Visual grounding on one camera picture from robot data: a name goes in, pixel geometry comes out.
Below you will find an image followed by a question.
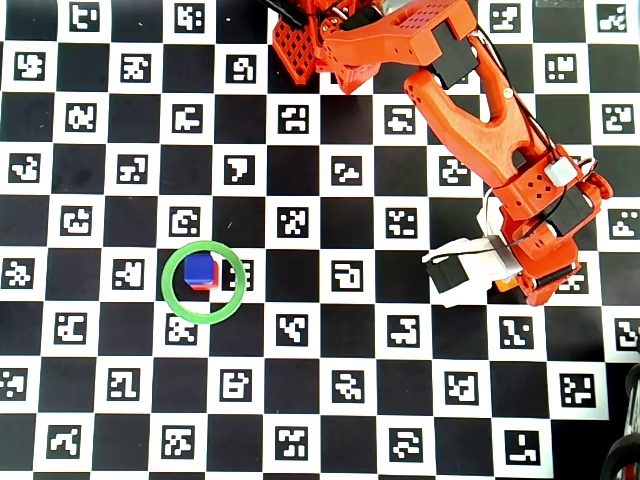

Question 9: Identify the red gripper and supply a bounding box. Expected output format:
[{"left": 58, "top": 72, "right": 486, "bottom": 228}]
[{"left": 498, "top": 216, "right": 587, "bottom": 308}]

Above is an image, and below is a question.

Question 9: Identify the red cube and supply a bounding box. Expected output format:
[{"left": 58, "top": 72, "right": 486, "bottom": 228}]
[{"left": 191, "top": 258, "right": 221, "bottom": 294}]

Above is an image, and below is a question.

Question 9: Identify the blue cube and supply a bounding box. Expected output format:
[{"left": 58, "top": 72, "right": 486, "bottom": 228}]
[{"left": 182, "top": 253, "right": 215, "bottom": 287}]

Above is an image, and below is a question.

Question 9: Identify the red robot base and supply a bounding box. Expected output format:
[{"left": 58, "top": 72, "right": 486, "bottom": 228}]
[{"left": 271, "top": 0, "right": 384, "bottom": 97}]

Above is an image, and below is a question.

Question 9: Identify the white square connector block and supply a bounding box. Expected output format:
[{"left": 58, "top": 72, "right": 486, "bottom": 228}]
[{"left": 544, "top": 158, "right": 581, "bottom": 187}]

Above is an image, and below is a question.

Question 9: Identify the black tripod stand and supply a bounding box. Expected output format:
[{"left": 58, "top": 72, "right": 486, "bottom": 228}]
[{"left": 599, "top": 362, "right": 640, "bottom": 480}]

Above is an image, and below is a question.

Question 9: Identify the black white marker checkerboard mat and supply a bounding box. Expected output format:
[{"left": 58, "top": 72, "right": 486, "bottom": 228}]
[{"left": 0, "top": 0, "right": 640, "bottom": 480}]

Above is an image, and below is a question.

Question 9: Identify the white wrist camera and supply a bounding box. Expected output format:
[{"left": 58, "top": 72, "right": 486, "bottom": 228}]
[{"left": 422, "top": 197, "right": 521, "bottom": 307}]

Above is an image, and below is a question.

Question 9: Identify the green flat ring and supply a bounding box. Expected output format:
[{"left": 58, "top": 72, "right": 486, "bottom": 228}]
[{"left": 161, "top": 240, "right": 248, "bottom": 326}]

